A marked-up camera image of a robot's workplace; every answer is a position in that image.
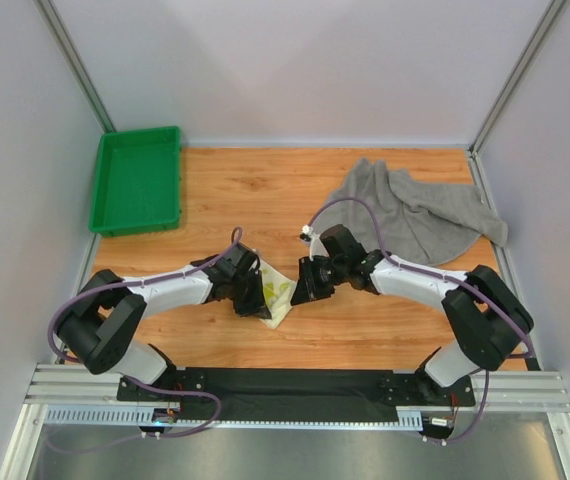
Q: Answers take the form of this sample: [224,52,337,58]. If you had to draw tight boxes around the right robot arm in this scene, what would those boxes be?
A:
[291,225,534,388]

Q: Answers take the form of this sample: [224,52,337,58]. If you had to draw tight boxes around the right aluminium corner post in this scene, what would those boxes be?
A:
[468,0,570,157]

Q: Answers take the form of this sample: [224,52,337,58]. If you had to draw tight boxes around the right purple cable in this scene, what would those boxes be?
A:
[304,197,536,447]

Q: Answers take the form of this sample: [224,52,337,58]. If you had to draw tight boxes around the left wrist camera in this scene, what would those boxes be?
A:
[237,250,260,275]

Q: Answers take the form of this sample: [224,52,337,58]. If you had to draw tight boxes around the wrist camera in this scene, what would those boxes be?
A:
[299,225,328,260]
[237,250,260,275]

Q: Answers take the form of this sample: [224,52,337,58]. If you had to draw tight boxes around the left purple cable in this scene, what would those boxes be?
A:
[47,227,244,455]

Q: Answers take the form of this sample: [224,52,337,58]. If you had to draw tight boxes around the purple cable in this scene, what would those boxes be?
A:
[304,197,536,447]
[47,227,244,455]

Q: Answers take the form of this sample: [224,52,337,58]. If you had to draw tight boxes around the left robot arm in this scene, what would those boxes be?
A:
[50,243,269,385]

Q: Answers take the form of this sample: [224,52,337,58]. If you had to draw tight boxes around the green plastic tray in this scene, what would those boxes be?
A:
[89,126,181,238]

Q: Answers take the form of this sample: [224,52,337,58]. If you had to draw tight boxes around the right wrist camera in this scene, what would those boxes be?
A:
[299,225,328,260]

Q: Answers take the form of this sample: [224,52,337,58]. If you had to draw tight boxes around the yellow green patterned towel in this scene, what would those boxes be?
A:
[260,262,296,330]

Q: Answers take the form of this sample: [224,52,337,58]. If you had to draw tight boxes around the aluminium frame rail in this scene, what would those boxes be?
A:
[25,365,570,431]

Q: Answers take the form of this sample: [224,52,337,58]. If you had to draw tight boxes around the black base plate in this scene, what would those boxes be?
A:
[116,366,477,426]

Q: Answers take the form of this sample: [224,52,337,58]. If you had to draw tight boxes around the aluminium corner post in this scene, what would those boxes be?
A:
[468,0,570,157]
[34,0,116,133]

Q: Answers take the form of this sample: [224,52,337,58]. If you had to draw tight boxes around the left aluminium corner post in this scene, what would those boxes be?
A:
[34,0,116,133]

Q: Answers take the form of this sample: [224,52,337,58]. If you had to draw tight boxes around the grey towel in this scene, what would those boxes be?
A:
[313,158,508,266]

